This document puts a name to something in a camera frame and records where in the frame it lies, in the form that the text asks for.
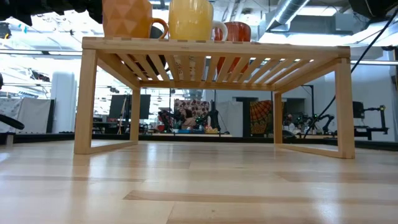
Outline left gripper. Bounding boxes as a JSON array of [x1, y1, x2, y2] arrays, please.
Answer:
[[0, 0, 103, 27]]

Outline orange faceted mug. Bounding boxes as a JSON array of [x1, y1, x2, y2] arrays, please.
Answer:
[[101, 0, 170, 39]]

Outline yellow mug white handle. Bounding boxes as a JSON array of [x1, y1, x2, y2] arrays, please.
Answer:
[[168, 0, 229, 42]]

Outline red mug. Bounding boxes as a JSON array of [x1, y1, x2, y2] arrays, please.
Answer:
[[214, 21, 252, 75]]

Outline white column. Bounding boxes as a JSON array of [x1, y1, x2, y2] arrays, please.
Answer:
[[50, 70, 78, 134]]

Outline white cloth cover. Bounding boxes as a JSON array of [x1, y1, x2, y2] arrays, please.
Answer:
[[0, 98, 52, 134]]

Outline black monitor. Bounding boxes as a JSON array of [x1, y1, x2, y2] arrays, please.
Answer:
[[108, 94, 152, 120]]

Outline wooden slatted shelf rack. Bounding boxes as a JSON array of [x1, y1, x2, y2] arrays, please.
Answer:
[[73, 36, 356, 160]]

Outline patterned tapestry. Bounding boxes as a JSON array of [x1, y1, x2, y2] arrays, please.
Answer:
[[174, 98, 211, 118]]

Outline person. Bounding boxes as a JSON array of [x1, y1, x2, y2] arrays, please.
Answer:
[[178, 108, 198, 131], [284, 113, 296, 131]]

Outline orange mandala tapestry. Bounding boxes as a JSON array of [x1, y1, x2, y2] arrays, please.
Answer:
[[249, 100, 285, 135]]

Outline black cable loop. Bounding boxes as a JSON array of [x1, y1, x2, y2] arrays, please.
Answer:
[[0, 113, 25, 131]]

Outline silver ventilation duct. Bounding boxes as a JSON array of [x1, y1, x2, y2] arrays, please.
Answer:
[[266, 0, 312, 32]]

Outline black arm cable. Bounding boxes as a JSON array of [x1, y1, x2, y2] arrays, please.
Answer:
[[303, 9, 398, 139]]

